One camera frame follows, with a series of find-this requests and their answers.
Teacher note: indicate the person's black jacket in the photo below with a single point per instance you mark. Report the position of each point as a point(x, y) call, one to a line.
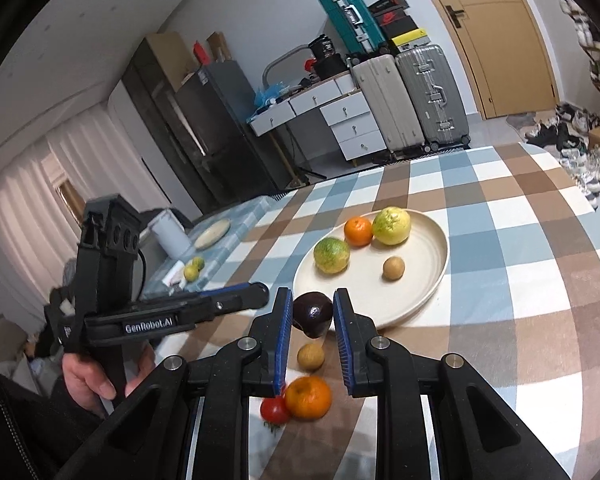
point(25, 435)

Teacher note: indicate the teal suitcase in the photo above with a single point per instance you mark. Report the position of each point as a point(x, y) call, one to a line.
point(345, 15)

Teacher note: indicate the white paper packet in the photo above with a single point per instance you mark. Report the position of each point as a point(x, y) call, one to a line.
point(174, 276)

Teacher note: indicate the grey refrigerator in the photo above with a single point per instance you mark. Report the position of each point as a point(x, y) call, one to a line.
point(230, 130)

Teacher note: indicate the wooden shoe rack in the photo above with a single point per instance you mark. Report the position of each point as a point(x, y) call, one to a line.
point(595, 60)

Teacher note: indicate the plain black shoe box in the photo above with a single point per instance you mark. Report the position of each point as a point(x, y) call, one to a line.
point(400, 29)

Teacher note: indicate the narrow brown box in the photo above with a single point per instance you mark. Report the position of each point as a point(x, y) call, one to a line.
point(220, 47)

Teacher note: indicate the small cream plate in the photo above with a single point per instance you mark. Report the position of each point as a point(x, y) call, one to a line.
point(211, 234)

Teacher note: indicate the pale yellow guava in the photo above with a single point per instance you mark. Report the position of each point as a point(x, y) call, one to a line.
point(391, 226)

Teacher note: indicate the grey metal hoop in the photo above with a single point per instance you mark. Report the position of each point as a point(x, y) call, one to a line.
point(275, 62)

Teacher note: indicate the silver suitcase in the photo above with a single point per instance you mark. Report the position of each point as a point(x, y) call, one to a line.
point(432, 95)

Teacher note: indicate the yellow wooden door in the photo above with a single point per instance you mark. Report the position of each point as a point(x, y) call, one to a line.
point(505, 50)

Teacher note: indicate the black shoe box red logo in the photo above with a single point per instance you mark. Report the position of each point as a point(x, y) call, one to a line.
point(392, 17)

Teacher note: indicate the small orange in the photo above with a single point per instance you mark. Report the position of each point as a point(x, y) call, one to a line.
point(358, 231)

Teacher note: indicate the dark wardrobe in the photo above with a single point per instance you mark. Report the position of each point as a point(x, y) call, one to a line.
point(160, 125)

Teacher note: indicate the light blue checked cloth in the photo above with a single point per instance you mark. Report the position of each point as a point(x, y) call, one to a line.
point(245, 215)

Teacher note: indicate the white canister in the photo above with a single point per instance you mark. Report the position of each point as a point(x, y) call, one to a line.
point(170, 232)

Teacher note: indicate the mottled green-yellow guava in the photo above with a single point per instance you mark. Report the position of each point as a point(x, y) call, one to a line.
point(331, 255)

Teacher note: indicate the black printed box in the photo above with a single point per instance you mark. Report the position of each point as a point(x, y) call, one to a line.
point(322, 46)

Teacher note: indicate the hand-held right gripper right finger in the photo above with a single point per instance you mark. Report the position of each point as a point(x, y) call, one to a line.
point(342, 340)

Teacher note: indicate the scattered sneakers group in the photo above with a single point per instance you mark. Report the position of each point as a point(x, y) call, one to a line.
point(580, 160)

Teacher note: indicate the blue plastic bag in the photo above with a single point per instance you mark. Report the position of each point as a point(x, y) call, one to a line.
point(269, 95)

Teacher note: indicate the large cardboard box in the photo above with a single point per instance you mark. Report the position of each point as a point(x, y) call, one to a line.
point(172, 57)

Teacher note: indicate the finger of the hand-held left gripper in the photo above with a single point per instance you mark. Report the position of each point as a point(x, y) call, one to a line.
point(245, 300)
point(205, 292)

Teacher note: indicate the black bag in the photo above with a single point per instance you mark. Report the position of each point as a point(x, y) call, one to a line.
point(330, 66)

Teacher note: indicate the person's left hand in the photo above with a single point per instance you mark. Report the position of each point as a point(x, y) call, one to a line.
point(82, 375)

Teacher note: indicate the dark purple passion fruit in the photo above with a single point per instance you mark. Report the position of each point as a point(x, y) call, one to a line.
point(311, 314)

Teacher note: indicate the yellow black shoe box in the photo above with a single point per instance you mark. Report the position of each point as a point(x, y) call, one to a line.
point(407, 40)

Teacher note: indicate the green lime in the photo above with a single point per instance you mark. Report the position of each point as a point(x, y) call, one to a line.
point(194, 269)

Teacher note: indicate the grey door mat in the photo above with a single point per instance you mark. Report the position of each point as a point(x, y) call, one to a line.
point(532, 122)

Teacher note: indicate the white curtains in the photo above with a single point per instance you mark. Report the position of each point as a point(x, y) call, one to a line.
point(30, 210)

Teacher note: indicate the black red-striped shoe box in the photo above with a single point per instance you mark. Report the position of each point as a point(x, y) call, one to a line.
point(387, 2)

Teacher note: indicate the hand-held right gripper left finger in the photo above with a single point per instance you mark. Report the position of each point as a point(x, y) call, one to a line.
point(282, 340)

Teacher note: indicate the large orange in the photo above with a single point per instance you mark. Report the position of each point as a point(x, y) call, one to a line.
point(308, 397)

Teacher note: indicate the large cream plate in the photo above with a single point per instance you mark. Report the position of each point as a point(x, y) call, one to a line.
point(420, 280)

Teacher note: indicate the red tomato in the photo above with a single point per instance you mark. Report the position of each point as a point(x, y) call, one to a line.
point(275, 410)

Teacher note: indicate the blue brown checked tablecloth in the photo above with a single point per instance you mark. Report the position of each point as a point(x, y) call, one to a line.
point(505, 285)

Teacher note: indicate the white ribbed suitcase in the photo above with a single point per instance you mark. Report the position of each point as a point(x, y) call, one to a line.
point(385, 105)

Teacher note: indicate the white desk with drawers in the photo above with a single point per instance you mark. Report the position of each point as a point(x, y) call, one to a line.
point(350, 120)

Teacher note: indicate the red paper bag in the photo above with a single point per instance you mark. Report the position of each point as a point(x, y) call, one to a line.
point(201, 54)

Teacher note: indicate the brown longan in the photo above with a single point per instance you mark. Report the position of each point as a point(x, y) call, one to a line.
point(310, 356)
point(394, 267)

